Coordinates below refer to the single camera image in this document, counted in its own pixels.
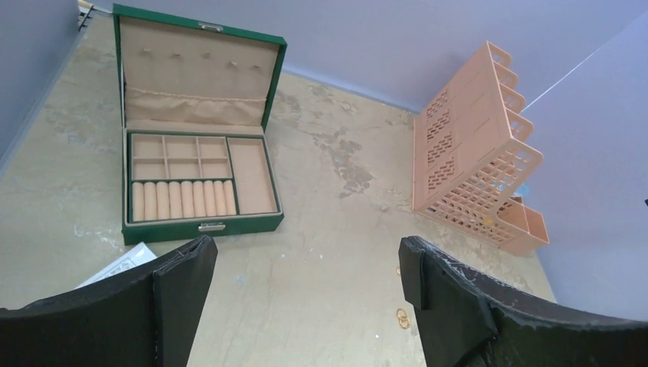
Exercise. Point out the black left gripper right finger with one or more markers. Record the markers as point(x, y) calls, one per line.
point(468, 318)

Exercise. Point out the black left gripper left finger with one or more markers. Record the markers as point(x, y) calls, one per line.
point(145, 316)

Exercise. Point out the green jewelry box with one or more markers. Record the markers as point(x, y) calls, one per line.
point(195, 100)

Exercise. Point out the peach plastic file organizer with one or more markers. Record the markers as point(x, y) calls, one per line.
point(470, 156)

